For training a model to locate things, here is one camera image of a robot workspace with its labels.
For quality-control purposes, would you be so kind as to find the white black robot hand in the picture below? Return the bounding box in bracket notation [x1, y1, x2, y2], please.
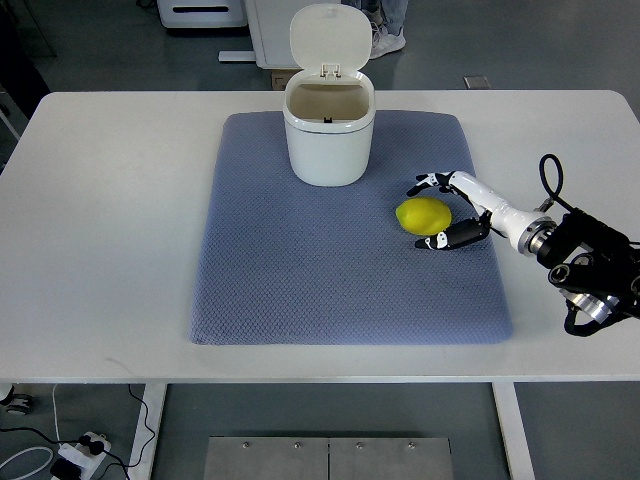
[407, 171, 556, 255]

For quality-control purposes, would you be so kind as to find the yellow lemon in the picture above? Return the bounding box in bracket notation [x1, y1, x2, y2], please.
[395, 197, 452, 236]

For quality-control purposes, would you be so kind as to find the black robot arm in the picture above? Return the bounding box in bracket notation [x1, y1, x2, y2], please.
[524, 209, 639, 337]

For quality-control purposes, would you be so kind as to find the white trash bin open lid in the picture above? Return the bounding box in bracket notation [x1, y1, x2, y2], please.
[283, 3, 376, 187]

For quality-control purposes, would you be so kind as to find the floor socket plate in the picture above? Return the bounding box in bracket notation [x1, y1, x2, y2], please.
[463, 75, 491, 90]

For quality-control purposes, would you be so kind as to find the right white table leg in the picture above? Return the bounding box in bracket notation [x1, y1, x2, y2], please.
[492, 381, 535, 480]

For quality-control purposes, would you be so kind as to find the white table leg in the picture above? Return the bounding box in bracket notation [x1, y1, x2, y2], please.
[128, 383, 168, 479]
[492, 381, 535, 480]

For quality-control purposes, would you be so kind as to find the white sneaker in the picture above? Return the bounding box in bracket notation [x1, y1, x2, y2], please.
[369, 24, 406, 60]

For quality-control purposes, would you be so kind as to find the blue quilted mat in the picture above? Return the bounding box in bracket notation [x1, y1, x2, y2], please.
[189, 110, 513, 345]

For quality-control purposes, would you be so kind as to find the cardboard box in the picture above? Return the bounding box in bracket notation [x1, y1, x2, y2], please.
[270, 69, 299, 91]

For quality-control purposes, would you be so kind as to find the grey metal floor plate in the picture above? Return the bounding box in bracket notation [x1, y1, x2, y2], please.
[204, 436, 454, 479]

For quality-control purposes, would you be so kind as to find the left white table leg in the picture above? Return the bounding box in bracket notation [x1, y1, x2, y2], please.
[128, 383, 168, 479]

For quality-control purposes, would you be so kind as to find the white appliance with slot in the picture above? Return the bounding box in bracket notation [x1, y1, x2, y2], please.
[157, 0, 248, 31]

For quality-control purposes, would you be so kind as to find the white power strip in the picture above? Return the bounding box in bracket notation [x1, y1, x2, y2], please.
[50, 431, 111, 480]

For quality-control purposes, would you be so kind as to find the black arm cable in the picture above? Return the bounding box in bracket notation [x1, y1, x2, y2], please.
[538, 153, 596, 216]

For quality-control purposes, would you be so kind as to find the black power cable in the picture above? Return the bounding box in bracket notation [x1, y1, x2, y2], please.
[0, 383, 157, 480]

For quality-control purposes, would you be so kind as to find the white cable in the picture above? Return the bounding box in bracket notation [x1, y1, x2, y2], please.
[0, 384, 64, 480]

